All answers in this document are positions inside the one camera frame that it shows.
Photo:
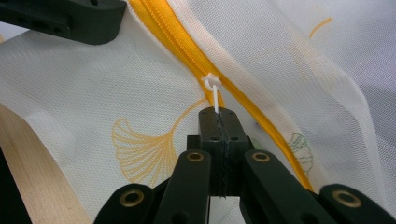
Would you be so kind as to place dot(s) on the leaf-print mesh laundry bag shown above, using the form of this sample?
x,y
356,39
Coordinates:
x,y
124,93

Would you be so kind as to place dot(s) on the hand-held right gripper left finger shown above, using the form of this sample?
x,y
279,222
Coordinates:
x,y
211,130

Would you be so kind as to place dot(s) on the white board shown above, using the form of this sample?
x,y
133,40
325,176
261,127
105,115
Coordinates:
x,y
7,31

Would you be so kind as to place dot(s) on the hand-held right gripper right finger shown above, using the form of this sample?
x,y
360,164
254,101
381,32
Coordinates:
x,y
232,133

